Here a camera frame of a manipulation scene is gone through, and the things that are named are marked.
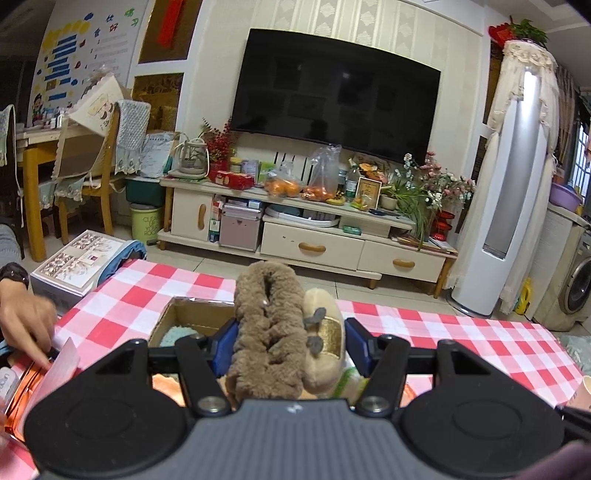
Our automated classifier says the brown furry plush toy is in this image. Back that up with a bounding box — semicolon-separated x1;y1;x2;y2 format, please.
224;260;372;407

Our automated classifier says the person's hand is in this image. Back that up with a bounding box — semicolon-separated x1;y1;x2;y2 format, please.
1;279;57;370

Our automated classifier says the teal knitted plush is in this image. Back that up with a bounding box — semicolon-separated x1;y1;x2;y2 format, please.
158;326;201;347

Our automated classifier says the orange snack package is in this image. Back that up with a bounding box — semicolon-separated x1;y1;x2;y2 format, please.
152;374;185;407

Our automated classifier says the cardboard box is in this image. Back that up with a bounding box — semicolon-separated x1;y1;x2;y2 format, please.
148;297;235;347

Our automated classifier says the red white checkered tablecloth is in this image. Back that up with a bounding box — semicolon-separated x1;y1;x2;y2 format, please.
0;257;585;480

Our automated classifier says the cream TV stand cabinet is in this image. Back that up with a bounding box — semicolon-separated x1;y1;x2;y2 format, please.
158;178;456;297

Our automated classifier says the pink storage box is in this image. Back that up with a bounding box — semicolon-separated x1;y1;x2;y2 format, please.
219;204;263;252

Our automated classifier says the red vase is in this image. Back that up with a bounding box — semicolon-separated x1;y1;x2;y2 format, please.
430;210;455;242

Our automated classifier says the yellow detergent bottle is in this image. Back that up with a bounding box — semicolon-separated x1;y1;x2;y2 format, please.
514;277;533;316

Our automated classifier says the green waste bin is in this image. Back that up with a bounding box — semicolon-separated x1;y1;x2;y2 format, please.
130;203;162;245

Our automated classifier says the white printed carton box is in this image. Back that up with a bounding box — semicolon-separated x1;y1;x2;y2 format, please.
29;230;145;316

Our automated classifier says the framed certificate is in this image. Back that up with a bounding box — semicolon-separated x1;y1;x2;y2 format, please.
355;177;382;211

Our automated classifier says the potted flower plant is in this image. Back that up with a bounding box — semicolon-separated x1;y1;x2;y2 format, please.
383;152;476;243

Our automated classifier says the red gift box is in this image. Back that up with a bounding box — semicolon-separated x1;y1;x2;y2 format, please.
208;170;256;190

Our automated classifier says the bag of oranges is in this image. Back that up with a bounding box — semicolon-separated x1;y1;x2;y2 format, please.
263;172;303;198

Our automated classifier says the silver front-load washing machine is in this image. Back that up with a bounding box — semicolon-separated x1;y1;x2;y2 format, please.
526;204;590;332

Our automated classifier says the white paper cup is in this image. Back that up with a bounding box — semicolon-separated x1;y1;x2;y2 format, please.
566;375;591;412

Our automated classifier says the purple plastic basin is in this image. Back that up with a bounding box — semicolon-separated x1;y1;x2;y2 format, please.
549;182;582;212

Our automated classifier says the wooden chair with cover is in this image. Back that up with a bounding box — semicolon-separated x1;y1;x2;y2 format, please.
52;72;151;244

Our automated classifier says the black flat screen television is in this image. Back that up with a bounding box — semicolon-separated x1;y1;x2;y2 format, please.
230;29;441;161

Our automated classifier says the white standing air conditioner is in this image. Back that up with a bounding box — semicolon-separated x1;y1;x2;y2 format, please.
449;40;559;318

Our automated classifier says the red Chinese knot decoration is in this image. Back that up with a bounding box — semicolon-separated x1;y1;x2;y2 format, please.
157;0;184;49

